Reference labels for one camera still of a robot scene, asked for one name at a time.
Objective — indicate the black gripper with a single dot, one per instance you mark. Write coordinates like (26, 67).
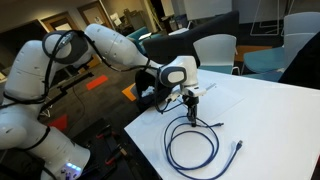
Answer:
(191, 101)

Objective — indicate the white lined spiral notebook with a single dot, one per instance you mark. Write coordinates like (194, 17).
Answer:
(220, 100)

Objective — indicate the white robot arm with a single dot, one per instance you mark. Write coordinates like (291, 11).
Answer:
(113, 43)

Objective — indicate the white chair teal seat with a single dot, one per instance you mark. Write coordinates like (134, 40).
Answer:
(215, 50)
(263, 58)
(296, 50)

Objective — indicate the black sofa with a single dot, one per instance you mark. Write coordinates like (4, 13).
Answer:
(200, 28)

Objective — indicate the teal armchair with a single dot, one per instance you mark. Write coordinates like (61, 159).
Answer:
(140, 35)

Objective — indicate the white board panel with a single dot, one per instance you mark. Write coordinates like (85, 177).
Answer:
(206, 8)

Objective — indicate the small black backpack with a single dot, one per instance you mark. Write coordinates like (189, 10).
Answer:
(303, 66)

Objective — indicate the black stand bar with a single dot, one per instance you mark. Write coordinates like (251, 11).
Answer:
(75, 81)

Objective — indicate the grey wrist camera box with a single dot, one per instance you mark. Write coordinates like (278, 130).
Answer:
(195, 91)

